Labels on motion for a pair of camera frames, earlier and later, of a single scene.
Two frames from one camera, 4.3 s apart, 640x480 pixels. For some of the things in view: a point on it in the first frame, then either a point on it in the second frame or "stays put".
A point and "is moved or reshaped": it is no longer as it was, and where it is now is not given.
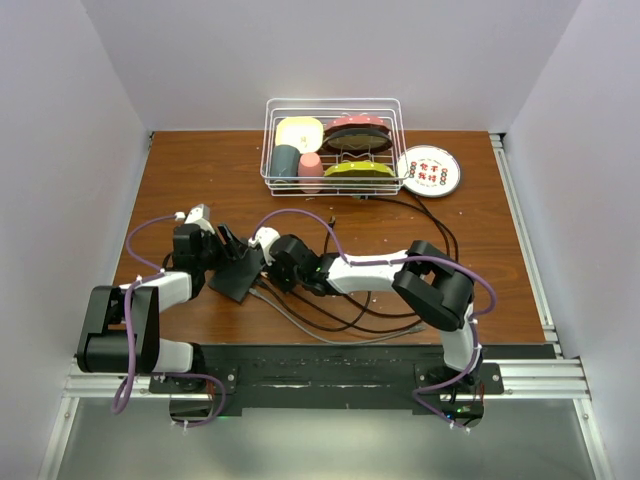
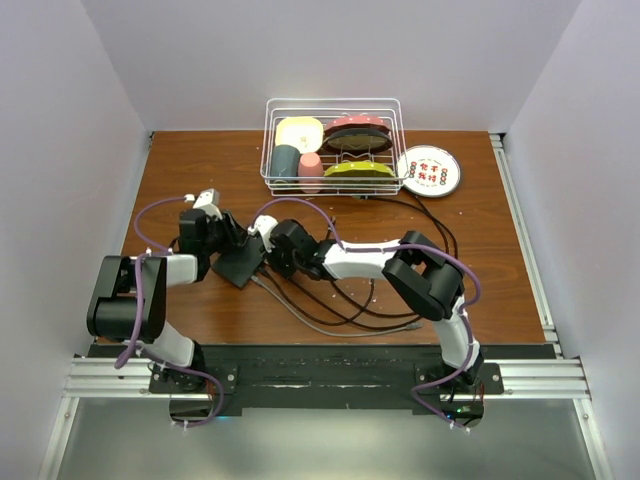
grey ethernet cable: x=326 y=341 is moved or reshaped
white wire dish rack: x=334 y=147 stays put
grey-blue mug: x=285 y=161 stays put
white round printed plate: x=428 y=171 stays put
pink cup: x=310 y=165 stays put
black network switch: x=234 y=278 is moved or reshaped
